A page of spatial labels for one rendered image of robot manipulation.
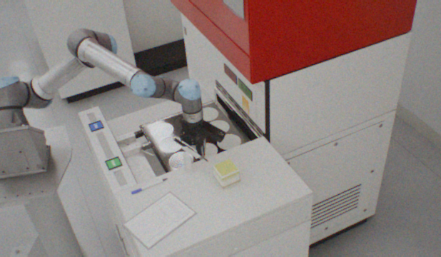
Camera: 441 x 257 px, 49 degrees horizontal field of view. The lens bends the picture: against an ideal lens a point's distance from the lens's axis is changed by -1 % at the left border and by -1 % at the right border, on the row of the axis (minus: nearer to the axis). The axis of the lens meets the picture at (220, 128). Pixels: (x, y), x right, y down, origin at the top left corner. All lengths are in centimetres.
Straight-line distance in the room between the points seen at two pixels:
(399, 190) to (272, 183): 151
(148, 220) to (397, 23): 122
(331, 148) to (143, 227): 97
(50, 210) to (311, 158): 122
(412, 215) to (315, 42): 150
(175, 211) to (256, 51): 61
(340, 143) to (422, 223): 93
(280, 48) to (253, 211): 58
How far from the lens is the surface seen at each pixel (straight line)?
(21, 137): 211
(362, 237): 288
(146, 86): 167
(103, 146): 203
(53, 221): 247
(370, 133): 237
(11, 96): 217
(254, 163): 184
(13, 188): 221
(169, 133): 211
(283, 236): 184
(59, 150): 230
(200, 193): 175
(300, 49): 182
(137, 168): 201
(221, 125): 212
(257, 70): 176
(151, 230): 167
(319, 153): 222
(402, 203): 309
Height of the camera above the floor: 225
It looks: 40 degrees down
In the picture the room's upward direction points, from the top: 5 degrees counter-clockwise
